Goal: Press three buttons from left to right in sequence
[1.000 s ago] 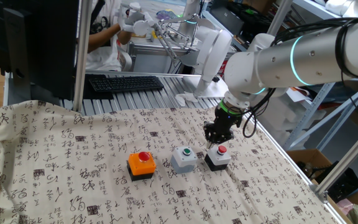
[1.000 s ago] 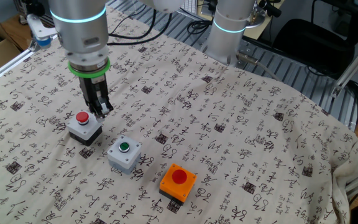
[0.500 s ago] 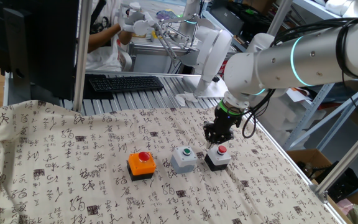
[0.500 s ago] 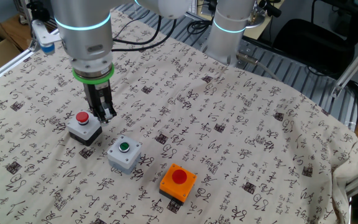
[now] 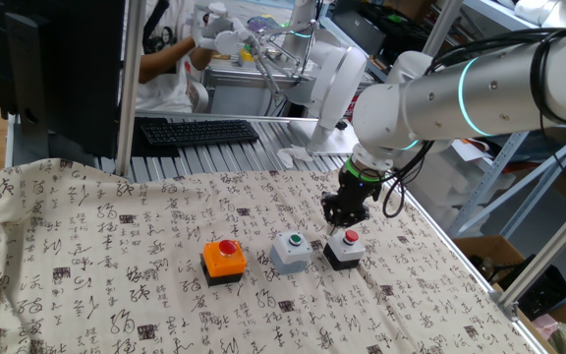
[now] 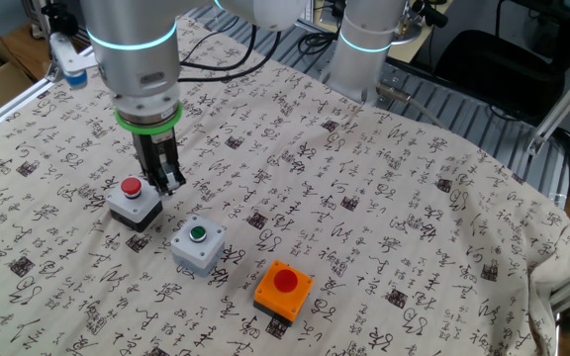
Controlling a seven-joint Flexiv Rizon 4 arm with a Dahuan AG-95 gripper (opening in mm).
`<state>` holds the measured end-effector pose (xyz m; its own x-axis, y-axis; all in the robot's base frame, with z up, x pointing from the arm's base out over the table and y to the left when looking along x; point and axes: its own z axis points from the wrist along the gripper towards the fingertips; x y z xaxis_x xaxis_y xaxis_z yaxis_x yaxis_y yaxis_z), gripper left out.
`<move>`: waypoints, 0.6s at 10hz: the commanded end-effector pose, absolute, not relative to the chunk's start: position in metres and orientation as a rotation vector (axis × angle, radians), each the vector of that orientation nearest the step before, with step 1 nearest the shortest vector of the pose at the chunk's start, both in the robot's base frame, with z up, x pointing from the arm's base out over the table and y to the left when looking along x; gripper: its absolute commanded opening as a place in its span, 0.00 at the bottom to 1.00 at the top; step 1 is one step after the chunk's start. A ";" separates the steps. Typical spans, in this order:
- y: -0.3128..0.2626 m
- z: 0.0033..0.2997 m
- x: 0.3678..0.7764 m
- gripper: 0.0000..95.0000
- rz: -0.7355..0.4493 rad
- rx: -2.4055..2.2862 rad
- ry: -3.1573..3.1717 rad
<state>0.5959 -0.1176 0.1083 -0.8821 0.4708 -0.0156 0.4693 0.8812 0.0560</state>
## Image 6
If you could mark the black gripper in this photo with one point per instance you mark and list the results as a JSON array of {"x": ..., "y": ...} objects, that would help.
[{"x": 156, "y": 151}]

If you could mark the white black box red button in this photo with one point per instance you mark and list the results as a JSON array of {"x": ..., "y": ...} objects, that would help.
[{"x": 134, "y": 208}]

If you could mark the grey box green button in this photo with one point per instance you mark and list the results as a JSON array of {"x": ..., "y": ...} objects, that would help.
[{"x": 198, "y": 253}]

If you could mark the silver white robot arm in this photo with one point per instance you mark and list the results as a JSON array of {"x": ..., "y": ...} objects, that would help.
[{"x": 131, "y": 49}]

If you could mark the orange box big red button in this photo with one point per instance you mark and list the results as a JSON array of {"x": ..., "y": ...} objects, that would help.
[{"x": 270, "y": 297}]

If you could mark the beige calligraphy print tablecloth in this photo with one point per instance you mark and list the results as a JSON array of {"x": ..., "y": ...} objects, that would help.
[{"x": 364, "y": 198}]

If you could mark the beige wooden desk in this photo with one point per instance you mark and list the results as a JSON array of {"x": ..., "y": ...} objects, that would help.
[{"x": 416, "y": 49}]

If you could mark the black cylindrical device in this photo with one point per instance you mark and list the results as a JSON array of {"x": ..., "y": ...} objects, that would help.
[{"x": 428, "y": 12}]

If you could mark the black office chair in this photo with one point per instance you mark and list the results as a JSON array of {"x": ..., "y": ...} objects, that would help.
[{"x": 498, "y": 74}]

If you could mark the aluminium frame post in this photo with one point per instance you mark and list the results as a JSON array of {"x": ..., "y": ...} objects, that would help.
[
  {"x": 53, "y": 76},
  {"x": 562, "y": 101}
]

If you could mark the wrist camera on white bracket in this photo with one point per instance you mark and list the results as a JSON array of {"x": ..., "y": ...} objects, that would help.
[{"x": 69, "y": 57}]

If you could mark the aluminium table frame rail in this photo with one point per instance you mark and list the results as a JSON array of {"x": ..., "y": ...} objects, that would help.
[{"x": 8, "y": 106}]

